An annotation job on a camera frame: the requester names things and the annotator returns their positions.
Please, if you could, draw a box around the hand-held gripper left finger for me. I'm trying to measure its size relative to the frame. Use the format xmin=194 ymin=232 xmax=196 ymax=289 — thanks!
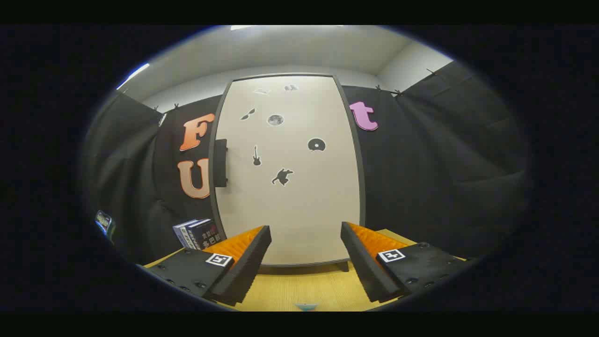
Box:
xmin=140 ymin=225 xmax=272 ymax=307

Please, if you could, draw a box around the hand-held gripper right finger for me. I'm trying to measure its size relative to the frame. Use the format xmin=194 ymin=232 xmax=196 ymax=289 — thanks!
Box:
xmin=340 ymin=221 xmax=473 ymax=304

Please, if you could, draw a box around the beige cabinet door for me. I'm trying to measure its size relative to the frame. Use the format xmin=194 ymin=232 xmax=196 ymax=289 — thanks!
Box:
xmin=209 ymin=74 xmax=365 ymax=267

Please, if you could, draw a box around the black door handle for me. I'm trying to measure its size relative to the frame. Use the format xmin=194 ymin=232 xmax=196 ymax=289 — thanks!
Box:
xmin=214 ymin=139 xmax=229 ymax=188

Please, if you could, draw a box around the dark grey cabinet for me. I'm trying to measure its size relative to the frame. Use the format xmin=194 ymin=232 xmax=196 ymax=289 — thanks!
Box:
xmin=208 ymin=73 xmax=367 ymax=273

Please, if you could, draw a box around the black book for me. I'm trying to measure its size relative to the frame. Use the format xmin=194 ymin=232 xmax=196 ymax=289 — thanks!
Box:
xmin=188 ymin=219 xmax=226 ymax=250

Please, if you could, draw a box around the dark blue book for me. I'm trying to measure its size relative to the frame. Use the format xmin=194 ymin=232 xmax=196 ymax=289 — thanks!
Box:
xmin=180 ymin=219 xmax=211 ymax=250

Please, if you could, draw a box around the light blue book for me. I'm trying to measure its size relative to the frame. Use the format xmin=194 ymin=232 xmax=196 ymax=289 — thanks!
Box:
xmin=173 ymin=220 xmax=199 ymax=249

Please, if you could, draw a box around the black backdrop cloth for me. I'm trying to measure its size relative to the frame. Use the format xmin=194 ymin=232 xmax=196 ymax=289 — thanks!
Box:
xmin=84 ymin=61 xmax=534 ymax=263

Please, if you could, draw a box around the smartphone with lit screen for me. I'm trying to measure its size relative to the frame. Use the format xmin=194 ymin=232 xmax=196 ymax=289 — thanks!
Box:
xmin=95 ymin=211 xmax=116 ymax=240

